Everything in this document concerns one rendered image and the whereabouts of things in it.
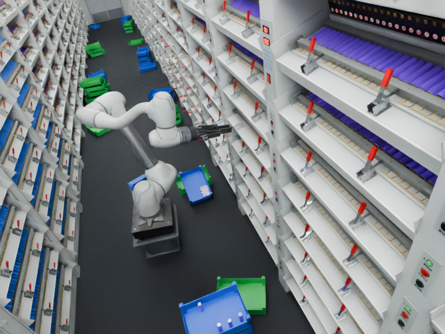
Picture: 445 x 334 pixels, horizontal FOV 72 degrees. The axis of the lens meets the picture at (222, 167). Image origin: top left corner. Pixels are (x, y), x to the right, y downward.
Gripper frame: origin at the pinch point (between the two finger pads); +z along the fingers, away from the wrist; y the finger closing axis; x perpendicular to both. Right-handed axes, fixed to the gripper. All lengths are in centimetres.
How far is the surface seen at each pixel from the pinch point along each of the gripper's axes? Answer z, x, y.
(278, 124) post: 1, 30, 54
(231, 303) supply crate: -17, -63, 63
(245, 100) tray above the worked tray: 7.5, 19.6, 8.5
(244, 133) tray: 8.9, -0.7, 6.7
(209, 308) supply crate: -28, -66, 61
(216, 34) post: -0.2, 46.1, -16.0
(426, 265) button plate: 1, 30, 119
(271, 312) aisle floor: 10, -91, 61
